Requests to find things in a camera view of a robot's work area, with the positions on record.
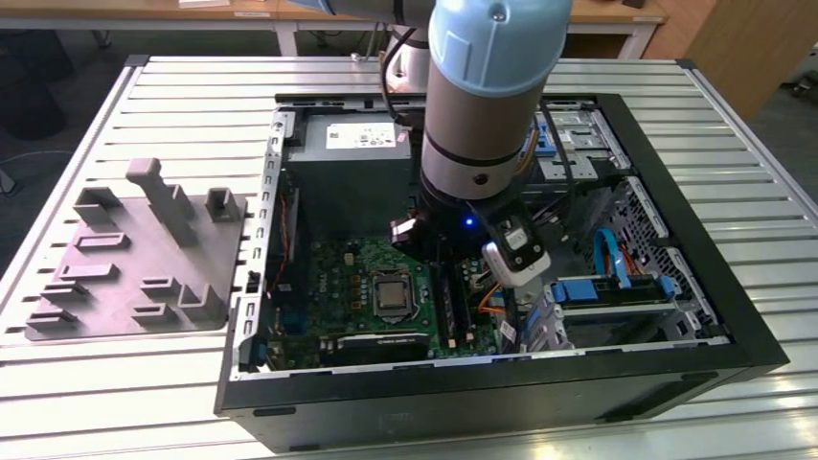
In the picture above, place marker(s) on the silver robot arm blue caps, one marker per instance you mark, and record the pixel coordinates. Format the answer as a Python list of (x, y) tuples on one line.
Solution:
[(486, 120)]

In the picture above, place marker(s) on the silver CPU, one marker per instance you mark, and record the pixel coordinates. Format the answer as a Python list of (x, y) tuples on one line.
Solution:
[(391, 294)]

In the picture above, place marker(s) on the grey power supply unit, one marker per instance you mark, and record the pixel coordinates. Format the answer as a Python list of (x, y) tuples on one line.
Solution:
[(345, 191)]

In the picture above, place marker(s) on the green motherboard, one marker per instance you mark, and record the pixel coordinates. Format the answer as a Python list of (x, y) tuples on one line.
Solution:
[(333, 287)]

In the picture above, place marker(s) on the hard disk in blue carrier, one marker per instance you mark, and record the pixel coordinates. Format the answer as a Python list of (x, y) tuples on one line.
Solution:
[(576, 290)]

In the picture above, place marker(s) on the silver drive cage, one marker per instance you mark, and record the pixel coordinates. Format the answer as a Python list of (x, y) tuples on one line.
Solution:
[(576, 163)]

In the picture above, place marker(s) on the black PC case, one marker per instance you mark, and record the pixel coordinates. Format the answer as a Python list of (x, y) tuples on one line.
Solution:
[(448, 412)]

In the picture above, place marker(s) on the blue VGA port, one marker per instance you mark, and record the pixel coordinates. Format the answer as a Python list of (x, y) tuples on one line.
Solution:
[(259, 354)]

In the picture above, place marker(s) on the grey parts rack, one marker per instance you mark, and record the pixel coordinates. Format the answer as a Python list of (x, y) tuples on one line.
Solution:
[(129, 287)]

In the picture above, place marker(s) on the wooden cabinet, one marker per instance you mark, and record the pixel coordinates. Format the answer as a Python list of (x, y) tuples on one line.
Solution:
[(736, 48)]

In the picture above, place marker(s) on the wooden desk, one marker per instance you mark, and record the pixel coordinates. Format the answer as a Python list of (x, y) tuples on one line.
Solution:
[(129, 13)]

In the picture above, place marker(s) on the black office chair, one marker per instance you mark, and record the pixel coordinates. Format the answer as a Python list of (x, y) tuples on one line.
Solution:
[(33, 86)]

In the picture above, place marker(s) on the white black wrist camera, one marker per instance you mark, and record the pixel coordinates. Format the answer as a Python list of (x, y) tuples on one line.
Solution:
[(518, 268)]

